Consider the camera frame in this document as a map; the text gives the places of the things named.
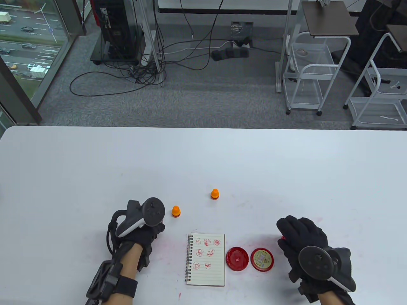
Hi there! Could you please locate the person's left hand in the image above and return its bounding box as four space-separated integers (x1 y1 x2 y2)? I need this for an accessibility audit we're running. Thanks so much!
108 222 166 272

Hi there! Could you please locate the person's right hand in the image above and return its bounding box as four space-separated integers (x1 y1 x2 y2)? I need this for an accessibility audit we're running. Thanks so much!
276 215 344 302

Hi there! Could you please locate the red ink pad lid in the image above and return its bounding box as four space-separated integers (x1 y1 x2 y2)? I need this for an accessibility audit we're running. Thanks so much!
250 248 274 272

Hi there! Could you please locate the spiral lined notebook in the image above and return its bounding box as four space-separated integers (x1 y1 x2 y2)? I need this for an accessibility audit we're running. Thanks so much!
185 233 225 287

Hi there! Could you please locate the red ink pad tin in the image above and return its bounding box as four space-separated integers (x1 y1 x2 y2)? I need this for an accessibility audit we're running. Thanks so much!
226 246 249 271

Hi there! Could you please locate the person's right forearm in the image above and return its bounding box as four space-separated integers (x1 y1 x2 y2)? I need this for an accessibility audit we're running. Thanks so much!
318 291 355 305

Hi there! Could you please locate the person's left forearm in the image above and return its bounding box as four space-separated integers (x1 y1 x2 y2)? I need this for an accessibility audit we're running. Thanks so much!
95 243 143 305

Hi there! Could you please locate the black foot pedal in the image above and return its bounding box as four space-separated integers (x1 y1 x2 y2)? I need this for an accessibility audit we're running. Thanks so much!
210 47 250 62

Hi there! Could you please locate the black computer tower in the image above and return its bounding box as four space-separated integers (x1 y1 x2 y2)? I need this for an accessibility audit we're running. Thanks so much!
90 0 141 66

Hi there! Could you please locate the brown side table top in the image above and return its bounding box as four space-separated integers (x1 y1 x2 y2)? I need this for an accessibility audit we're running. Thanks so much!
301 1 360 39
386 24 407 53

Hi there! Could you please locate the large glass window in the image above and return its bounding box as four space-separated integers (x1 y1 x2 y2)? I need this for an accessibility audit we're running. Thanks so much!
0 0 87 126

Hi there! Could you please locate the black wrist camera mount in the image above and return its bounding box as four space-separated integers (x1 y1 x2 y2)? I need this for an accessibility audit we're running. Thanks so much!
85 259 139 305

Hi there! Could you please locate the white wire utility cart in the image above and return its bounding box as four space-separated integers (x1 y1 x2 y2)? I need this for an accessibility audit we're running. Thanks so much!
343 32 407 130
282 32 351 116

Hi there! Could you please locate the aluminium frame post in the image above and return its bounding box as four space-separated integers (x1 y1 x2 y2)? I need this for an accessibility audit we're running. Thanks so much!
137 0 166 87
275 0 302 93

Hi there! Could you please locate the black cable tangle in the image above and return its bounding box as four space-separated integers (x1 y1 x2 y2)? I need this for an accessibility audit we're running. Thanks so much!
103 0 224 87

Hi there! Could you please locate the black floor cable loop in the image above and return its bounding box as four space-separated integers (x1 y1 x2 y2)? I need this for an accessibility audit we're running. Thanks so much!
69 71 166 96

